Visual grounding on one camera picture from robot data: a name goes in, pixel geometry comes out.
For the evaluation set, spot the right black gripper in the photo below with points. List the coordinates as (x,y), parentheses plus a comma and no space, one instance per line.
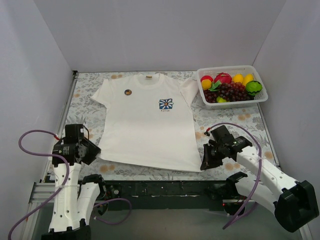
(208,158)

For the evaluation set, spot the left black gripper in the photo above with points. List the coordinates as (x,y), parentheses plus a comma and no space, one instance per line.
(90,152)

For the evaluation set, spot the white t-shirt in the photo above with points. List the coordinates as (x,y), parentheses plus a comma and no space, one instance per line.
(152,127)

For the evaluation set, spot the round brooch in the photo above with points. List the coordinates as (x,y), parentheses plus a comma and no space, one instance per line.
(127,92)

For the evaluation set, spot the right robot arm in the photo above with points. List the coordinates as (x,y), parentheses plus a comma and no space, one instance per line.
(293,203)

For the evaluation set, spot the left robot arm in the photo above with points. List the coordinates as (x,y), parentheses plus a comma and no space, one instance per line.
(74,202)

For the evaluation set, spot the small yellow green toy fruit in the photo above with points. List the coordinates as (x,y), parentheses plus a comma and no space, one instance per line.
(221,100)

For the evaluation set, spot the purple toy grapes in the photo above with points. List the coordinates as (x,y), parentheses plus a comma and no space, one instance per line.
(232,92)

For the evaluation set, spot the white plastic basket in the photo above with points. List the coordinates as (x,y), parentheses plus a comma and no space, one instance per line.
(262,96)

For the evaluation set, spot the red yellow toy apple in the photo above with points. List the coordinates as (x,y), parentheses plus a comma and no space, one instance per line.
(206,82)

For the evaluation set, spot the red dragon fruit toy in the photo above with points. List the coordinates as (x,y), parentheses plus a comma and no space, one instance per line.
(223,78)

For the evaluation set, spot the green toy watermelon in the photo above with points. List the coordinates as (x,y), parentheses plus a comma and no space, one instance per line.
(253,88)

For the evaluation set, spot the yellow toy lemon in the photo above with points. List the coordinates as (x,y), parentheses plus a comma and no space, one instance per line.
(238,78)

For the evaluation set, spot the yellow toy mango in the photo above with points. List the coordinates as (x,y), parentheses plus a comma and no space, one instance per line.
(247,79)

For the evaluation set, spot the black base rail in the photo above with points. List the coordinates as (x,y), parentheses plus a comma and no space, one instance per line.
(173,194)

